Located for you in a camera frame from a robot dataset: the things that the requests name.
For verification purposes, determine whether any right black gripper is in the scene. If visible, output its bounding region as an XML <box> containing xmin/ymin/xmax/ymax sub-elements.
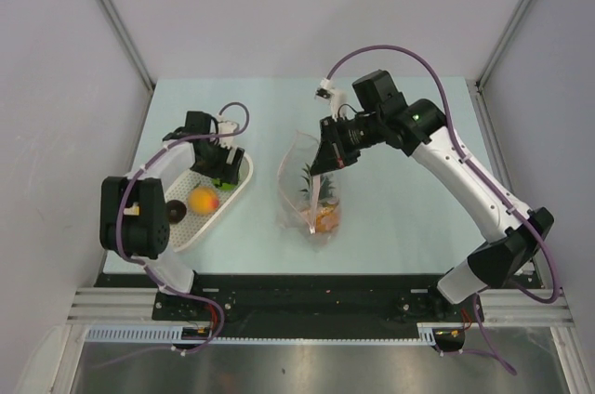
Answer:
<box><xmin>311</xmin><ymin>112</ymin><xmax>383</xmax><ymax>177</ymax></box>

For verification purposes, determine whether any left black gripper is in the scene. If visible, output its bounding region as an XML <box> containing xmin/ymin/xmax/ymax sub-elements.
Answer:
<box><xmin>192</xmin><ymin>138</ymin><xmax>244</xmax><ymax>185</ymax></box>

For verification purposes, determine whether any green toy watermelon ball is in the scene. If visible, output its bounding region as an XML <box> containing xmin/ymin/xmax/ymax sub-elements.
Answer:
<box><xmin>212</xmin><ymin>179</ymin><xmax>236</xmax><ymax>191</ymax></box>

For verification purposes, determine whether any clear zip top bag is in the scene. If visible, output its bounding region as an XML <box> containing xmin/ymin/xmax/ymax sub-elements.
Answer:
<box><xmin>277</xmin><ymin>131</ymin><xmax>342</xmax><ymax>248</ymax></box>

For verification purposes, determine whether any orange toy pineapple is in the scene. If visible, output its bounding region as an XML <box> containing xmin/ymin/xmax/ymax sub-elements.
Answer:
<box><xmin>300</xmin><ymin>164</ymin><xmax>341</xmax><ymax>235</ymax></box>

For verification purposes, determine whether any toy peach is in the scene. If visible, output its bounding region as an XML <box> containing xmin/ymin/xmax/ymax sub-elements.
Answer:
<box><xmin>187</xmin><ymin>186</ymin><xmax>219</xmax><ymax>216</ymax></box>

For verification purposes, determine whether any toy chocolate donut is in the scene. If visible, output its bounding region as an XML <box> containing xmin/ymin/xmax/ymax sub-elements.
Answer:
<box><xmin>165</xmin><ymin>200</ymin><xmax>187</xmax><ymax>225</ymax></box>

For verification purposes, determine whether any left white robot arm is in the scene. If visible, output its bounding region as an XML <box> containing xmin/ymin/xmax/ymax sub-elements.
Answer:
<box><xmin>99</xmin><ymin>112</ymin><xmax>254</xmax><ymax>320</ymax></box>

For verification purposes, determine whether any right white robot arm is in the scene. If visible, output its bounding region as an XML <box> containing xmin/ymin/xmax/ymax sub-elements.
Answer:
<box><xmin>310</xmin><ymin>70</ymin><xmax>553</xmax><ymax>321</ymax></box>

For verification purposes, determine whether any white perforated plastic basket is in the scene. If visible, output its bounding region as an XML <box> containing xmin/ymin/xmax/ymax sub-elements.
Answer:
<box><xmin>165</xmin><ymin>153</ymin><xmax>254</xmax><ymax>253</ymax></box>

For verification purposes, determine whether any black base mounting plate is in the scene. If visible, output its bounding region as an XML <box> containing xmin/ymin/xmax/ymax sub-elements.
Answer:
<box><xmin>95</xmin><ymin>272</ymin><xmax>543</xmax><ymax>352</ymax></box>

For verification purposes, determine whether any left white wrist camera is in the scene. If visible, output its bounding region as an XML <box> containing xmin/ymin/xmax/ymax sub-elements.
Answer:
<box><xmin>217</xmin><ymin>119</ymin><xmax>240</xmax><ymax>149</ymax></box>

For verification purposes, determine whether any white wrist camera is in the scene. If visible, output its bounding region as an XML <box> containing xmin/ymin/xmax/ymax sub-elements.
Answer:
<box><xmin>315</xmin><ymin>78</ymin><xmax>347</xmax><ymax>120</ymax></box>
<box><xmin>217</xmin><ymin>119</ymin><xmax>240</xmax><ymax>149</ymax></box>

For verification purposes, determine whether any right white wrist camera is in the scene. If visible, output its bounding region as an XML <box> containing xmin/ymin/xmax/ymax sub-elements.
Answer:
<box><xmin>315</xmin><ymin>78</ymin><xmax>347</xmax><ymax>120</ymax></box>

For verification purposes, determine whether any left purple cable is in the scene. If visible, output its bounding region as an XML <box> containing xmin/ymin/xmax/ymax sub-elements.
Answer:
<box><xmin>90</xmin><ymin>102</ymin><xmax>249</xmax><ymax>367</ymax></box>

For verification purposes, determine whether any purple cable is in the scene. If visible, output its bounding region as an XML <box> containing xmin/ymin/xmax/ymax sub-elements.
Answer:
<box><xmin>90</xmin><ymin>102</ymin><xmax>249</xmax><ymax>367</ymax></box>
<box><xmin>326</xmin><ymin>44</ymin><xmax>563</xmax><ymax>374</ymax></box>

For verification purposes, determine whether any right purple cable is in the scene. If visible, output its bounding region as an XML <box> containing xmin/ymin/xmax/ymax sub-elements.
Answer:
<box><xmin>326</xmin><ymin>44</ymin><xmax>563</xmax><ymax>374</ymax></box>

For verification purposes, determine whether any right aluminium frame post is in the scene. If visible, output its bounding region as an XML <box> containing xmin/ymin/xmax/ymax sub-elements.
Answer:
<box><xmin>478</xmin><ymin>0</ymin><xmax>562</xmax><ymax>84</ymax></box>

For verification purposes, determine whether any aluminium frame post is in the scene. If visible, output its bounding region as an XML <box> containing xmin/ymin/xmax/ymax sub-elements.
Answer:
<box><xmin>478</xmin><ymin>0</ymin><xmax>562</xmax><ymax>84</ymax></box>
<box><xmin>69</xmin><ymin>0</ymin><xmax>155</xmax><ymax>91</ymax></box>

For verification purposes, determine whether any white slotted cable duct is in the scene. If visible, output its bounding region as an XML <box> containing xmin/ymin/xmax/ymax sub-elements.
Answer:
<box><xmin>85</xmin><ymin>324</ymin><xmax>436</xmax><ymax>347</ymax></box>

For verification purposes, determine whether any left aluminium frame post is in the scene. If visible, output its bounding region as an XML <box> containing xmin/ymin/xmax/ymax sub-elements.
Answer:
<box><xmin>69</xmin><ymin>0</ymin><xmax>155</xmax><ymax>91</ymax></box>

